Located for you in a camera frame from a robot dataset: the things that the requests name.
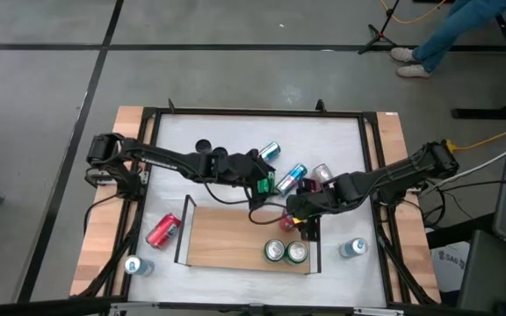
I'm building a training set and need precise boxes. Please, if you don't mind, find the yellow extension cable with plug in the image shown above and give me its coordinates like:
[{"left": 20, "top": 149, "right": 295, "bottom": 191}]
[{"left": 445, "top": 120, "right": 506, "bottom": 154}]

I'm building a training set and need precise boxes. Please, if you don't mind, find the black metal table frame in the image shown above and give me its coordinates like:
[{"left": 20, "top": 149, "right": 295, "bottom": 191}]
[{"left": 119, "top": 98, "right": 394, "bottom": 311}]

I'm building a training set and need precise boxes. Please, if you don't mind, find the blue silver Red Bull can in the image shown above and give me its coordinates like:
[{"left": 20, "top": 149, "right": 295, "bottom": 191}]
[{"left": 275, "top": 162, "right": 309, "bottom": 197}]

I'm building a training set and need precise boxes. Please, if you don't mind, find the red can blue-white print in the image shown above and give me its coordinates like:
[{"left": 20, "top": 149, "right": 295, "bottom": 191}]
[{"left": 145, "top": 212, "right": 183, "bottom": 250}]

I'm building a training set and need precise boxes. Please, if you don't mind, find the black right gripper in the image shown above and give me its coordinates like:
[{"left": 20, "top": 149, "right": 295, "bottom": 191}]
[{"left": 286, "top": 174, "right": 351, "bottom": 241}]

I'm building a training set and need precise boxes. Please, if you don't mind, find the white printed bag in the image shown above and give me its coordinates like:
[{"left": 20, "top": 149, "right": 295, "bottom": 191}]
[{"left": 428, "top": 241, "right": 467, "bottom": 293}]

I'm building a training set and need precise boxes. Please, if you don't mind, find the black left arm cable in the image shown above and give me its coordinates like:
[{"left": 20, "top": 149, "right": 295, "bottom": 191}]
[{"left": 202, "top": 179, "right": 258, "bottom": 207}]

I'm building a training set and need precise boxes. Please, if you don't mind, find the red soda can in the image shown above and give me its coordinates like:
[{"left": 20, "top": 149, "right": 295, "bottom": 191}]
[
  {"left": 296, "top": 176, "right": 321, "bottom": 195},
  {"left": 278, "top": 212, "right": 299, "bottom": 233}
]

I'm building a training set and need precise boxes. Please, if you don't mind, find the green lemon-lime soda can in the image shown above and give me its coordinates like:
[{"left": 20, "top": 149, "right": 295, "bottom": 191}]
[
  {"left": 284, "top": 240, "right": 309, "bottom": 266},
  {"left": 255, "top": 170, "right": 278, "bottom": 196},
  {"left": 264, "top": 239, "right": 286, "bottom": 263}
]

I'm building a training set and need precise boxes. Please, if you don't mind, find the black desk frame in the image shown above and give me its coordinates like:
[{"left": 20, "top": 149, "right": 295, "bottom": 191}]
[{"left": 450, "top": 0, "right": 506, "bottom": 120}]

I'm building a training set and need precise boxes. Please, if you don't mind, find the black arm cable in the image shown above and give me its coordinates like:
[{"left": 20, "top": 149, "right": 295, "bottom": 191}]
[
  {"left": 202, "top": 179, "right": 258, "bottom": 207},
  {"left": 247, "top": 202, "right": 290, "bottom": 226}
]

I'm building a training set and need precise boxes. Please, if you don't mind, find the person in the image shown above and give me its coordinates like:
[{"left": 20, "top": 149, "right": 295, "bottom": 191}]
[{"left": 388, "top": 0, "right": 506, "bottom": 80}]

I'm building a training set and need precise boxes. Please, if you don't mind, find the white printed slim can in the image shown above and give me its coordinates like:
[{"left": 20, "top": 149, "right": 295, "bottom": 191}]
[{"left": 310, "top": 162, "right": 335, "bottom": 183}]

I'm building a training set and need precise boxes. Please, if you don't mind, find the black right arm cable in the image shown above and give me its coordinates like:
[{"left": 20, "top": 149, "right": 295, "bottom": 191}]
[{"left": 247, "top": 202, "right": 290, "bottom": 226}]

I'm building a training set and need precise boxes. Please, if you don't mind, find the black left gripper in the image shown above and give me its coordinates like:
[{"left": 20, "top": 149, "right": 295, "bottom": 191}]
[{"left": 215, "top": 148, "right": 278, "bottom": 211}]

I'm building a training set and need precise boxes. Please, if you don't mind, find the wooden shelf black metal frame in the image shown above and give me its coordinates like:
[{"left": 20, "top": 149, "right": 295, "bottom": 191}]
[{"left": 173, "top": 194, "right": 323, "bottom": 276}]

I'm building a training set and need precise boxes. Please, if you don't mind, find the black tripod stand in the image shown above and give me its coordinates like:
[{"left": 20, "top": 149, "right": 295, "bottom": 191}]
[{"left": 357, "top": 0, "right": 401, "bottom": 56}]

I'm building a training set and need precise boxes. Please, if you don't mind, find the dark grey box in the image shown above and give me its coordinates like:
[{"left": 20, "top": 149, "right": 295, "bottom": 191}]
[{"left": 457, "top": 230, "right": 506, "bottom": 315}]

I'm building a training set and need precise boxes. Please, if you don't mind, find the black diagonal frame strut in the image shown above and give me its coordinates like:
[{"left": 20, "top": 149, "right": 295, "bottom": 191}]
[
  {"left": 76, "top": 210, "right": 142, "bottom": 300},
  {"left": 375, "top": 232, "right": 439, "bottom": 305}
]

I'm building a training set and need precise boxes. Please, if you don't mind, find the light blue silver energy can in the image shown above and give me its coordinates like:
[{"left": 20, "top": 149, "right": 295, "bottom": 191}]
[
  {"left": 338, "top": 237, "right": 368, "bottom": 259},
  {"left": 123, "top": 255, "right": 155, "bottom": 277},
  {"left": 257, "top": 140, "right": 282, "bottom": 162}
]

